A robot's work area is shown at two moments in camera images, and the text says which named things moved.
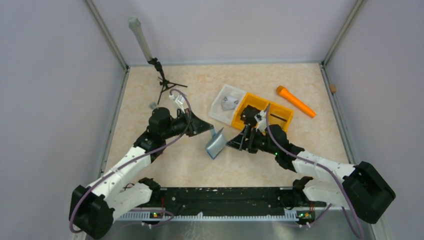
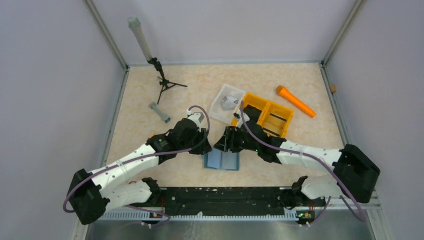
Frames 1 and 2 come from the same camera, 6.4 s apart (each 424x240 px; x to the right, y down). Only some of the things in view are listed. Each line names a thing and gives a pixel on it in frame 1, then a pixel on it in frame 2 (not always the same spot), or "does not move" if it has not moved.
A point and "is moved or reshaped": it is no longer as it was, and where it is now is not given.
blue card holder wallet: x=217 y=144 is moved or reshaped
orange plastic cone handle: x=282 y=90 does not move
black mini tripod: x=166 y=84 does not move
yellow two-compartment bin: x=278 y=115 does not move
